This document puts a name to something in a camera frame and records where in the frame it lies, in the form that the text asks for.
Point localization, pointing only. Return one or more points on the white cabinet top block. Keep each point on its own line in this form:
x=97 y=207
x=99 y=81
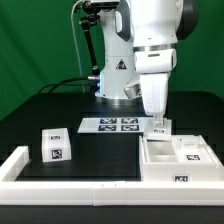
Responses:
x=55 y=145

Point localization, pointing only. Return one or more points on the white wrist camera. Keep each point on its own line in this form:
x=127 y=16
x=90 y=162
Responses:
x=149 y=63

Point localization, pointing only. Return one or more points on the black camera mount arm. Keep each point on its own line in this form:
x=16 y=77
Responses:
x=90 y=36

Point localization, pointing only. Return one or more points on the white cabinet door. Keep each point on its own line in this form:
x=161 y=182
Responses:
x=158 y=132
x=190 y=148

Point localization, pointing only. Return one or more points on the white U-shaped boundary frame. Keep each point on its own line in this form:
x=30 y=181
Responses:
x=15 y=192

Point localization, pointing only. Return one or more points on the white cabinet body box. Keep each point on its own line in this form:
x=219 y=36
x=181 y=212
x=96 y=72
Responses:
x=158 y=163

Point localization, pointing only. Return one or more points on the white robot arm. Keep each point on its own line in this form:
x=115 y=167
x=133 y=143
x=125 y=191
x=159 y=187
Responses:
x=139 y=39

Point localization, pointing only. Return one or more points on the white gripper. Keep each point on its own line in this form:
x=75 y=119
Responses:
x=154 y=90

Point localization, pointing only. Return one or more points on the white marker base plate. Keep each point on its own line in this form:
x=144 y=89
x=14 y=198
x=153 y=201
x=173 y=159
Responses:
x=113 y=125

